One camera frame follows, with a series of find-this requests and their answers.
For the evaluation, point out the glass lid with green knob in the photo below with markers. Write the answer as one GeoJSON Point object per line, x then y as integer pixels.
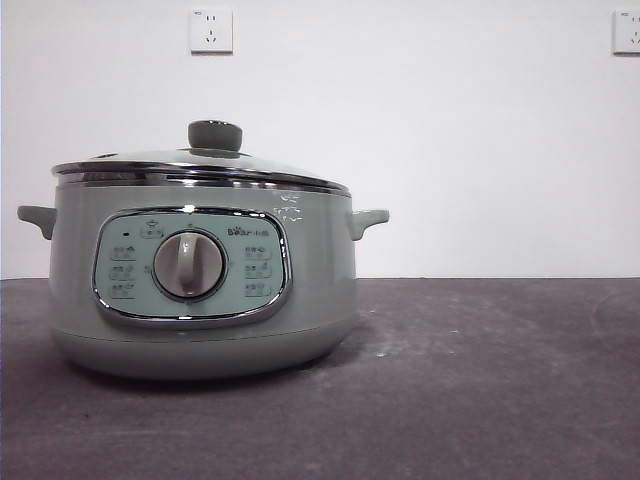
{"type": "Point", "coordinates": [215, 135]}

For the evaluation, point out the white wall socket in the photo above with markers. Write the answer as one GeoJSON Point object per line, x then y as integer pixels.
{"type": "Point", "coordinates": [211, 31]}
{"type": "Point", "coordinates": [628, 32]}

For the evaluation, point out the sage green electric cooking pot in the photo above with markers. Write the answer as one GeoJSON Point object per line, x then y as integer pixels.
{"type": "Point", "coordinates": [315, 280]}

